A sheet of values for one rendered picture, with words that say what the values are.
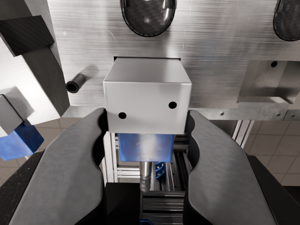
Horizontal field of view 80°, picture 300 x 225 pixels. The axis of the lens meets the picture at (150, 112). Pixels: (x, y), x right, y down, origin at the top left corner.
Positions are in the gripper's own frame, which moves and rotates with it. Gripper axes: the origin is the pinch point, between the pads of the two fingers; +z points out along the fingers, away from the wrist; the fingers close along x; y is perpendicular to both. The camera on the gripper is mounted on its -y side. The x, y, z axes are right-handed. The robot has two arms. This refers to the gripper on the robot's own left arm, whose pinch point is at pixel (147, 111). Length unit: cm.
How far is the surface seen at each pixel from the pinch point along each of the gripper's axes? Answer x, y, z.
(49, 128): -67, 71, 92
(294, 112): 22.6, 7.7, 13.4
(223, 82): 6.5, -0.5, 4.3
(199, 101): 4.7, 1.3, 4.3
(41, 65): -11.7, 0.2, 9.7
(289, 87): 13.4, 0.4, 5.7
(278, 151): 103, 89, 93
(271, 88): 12.8, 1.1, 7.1
